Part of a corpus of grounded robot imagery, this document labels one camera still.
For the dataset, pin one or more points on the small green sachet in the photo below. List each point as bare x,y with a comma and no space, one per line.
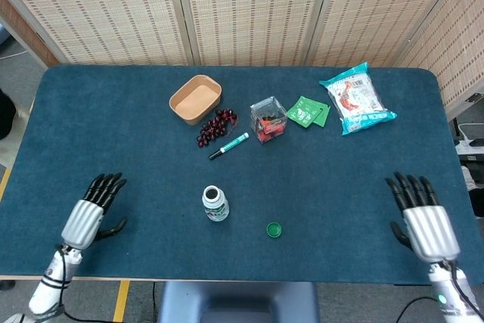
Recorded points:
324,117

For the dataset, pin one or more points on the blue felt table cover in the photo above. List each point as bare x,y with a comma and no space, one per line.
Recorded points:
151,187

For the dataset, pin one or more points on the dark red grape bunch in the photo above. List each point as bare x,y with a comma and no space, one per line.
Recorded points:
213,128

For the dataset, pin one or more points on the white power strip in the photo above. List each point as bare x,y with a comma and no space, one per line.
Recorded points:
470,145

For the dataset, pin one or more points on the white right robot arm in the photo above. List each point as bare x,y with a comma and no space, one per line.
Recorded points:
448,300

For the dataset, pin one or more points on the white plastic milk bottle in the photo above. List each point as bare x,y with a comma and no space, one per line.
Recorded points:
217,211

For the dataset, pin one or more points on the teal white snack bag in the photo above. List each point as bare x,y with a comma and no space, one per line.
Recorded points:
355,100

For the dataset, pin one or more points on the brown paper bowl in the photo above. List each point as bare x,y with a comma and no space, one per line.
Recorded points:
196,100

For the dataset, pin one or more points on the green bottle cap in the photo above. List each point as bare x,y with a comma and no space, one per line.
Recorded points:
274,230

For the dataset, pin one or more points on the clear plastic capsule box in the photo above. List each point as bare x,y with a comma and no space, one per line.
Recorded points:
268,122

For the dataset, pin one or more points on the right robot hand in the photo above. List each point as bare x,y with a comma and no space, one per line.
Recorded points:
429,230

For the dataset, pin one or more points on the brown wooden panel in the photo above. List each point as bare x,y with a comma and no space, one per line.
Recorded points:
22,28

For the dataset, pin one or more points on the green white marker pen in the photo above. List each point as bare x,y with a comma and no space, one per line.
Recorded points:
230,144

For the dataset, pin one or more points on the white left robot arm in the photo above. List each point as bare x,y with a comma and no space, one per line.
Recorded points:
51,289

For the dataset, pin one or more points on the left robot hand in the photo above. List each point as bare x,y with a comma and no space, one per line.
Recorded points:
81,222

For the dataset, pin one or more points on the large green sachet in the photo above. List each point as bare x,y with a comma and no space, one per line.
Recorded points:
302,111

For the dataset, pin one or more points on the black floor object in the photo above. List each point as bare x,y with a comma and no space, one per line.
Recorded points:
7,115

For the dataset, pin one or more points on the woven bamboo screen panel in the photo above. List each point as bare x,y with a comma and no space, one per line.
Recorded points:
461,54
370,9
253,9
113,9

